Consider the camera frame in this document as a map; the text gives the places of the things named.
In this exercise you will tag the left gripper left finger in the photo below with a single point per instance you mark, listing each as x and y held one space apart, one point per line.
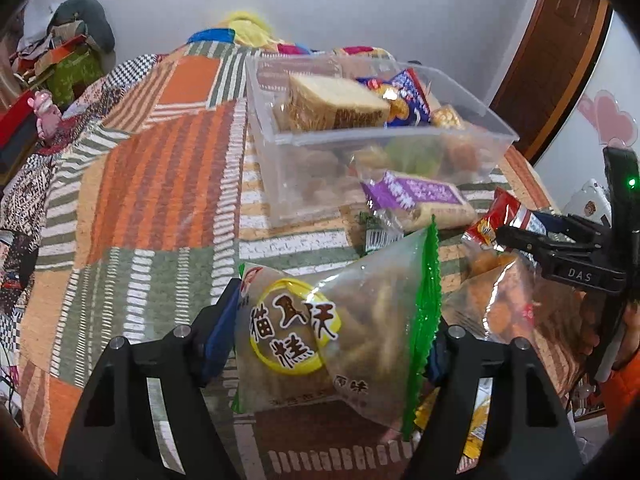
112 436

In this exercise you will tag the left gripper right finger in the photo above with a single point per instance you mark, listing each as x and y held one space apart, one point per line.
527 434

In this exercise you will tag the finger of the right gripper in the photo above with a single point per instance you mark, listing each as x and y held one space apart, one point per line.
572 226
538 246

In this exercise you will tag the red white snack bag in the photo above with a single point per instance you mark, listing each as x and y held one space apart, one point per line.
505 210

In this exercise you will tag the fried orange snack bag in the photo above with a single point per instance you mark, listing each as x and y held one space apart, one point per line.
505 298

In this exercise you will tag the purple label cake pack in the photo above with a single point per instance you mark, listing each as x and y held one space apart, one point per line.
407 203

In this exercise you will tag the blue rice cracker bag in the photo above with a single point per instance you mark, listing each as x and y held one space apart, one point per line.
407 99

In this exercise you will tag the green edged cat ear snack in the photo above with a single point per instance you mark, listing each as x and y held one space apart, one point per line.
361 333

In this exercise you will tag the bread slice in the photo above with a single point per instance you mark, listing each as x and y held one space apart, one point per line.
320 103

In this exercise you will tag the yellow chip bag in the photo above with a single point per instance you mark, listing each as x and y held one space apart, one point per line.
476 435

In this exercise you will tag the person right hand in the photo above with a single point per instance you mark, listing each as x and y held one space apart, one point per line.
625 343

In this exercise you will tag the white heart sliding door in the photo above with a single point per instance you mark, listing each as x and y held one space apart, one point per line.
606 113

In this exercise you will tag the green jelly cup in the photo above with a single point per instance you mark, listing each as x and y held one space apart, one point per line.
420 155

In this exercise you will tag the golden biscuit pack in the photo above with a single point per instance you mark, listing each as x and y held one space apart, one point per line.
447 117

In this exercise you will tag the brown wooden door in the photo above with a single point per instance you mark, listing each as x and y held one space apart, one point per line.
554 60

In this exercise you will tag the clear plastic storage bin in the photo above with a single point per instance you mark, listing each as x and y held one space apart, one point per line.
309 175

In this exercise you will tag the patchwork bed quilt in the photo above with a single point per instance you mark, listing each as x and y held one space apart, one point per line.
139 220

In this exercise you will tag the dark grey box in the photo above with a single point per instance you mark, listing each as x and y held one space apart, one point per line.
13 155

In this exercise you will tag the pink rabbit toy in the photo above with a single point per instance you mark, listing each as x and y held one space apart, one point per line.
48 116

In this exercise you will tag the red shoe box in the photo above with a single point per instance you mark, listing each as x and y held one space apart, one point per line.
18 113

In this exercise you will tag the yellow headboard cushion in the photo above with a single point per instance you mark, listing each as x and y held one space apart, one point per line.
250 31

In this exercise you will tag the green cardboard box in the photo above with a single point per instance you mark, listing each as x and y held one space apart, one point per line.
73 75

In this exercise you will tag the grey green pillow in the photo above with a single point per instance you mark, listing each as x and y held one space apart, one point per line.
90 20

